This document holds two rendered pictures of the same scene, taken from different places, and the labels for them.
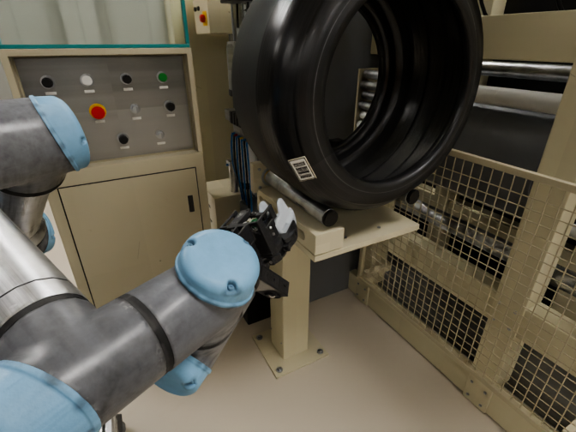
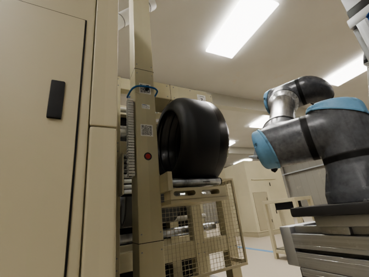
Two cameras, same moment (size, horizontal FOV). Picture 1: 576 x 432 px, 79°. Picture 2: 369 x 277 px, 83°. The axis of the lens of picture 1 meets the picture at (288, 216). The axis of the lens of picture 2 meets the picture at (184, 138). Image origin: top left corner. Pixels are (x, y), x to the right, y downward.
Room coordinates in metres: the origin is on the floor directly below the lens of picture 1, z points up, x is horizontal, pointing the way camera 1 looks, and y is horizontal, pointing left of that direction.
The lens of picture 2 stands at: (0.97, 1.18, 0.73)
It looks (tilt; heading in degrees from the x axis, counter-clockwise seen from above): 20 degrees up; 269
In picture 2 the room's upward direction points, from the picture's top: 6 degrees counter-clockwise
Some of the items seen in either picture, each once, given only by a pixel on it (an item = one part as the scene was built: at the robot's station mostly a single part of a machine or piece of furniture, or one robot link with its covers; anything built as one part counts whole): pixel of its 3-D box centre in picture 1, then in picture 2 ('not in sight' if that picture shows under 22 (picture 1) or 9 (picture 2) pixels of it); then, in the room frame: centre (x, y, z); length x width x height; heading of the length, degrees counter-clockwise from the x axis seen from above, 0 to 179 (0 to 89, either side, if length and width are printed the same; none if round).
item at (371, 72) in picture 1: (387, 111); (133, 175); (1.36, -0.37, 1.05); 0.20 x 0.15 x 0.30; 28
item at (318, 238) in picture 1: (295, 214); (196, 193); (0.92, -0.02, 0.84); 0.36 x 0.09 x 0.06; 28
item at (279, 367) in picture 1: (289, 344); not in sight; (1.20, -0.01, 0.01); 0.27 x 0.27 x 0.02; 28
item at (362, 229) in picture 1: (333, 215); (185, 202); (0.99, -0.14, 0.80); 0.37 x 0.36 x 0.02; 118
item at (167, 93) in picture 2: not in sight; (172, 100); (1.02, -0.47, 1.71); 0.61 x 0.25 x 0.15; 28
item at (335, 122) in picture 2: not in sight; (337, 128); (0.59, 0.72, 0.88); 0.13 x 0.12 x 0.14; 144
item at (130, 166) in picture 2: not in sight; (130, 136); (1.26, 0.06, 1.19); 0.05 x 0.04 x 0.48; 118
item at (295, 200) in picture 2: not in sight; (292, 227); (-0.47, -2.07, 0.40); 0.60 x 0.35 x 0.80; 115
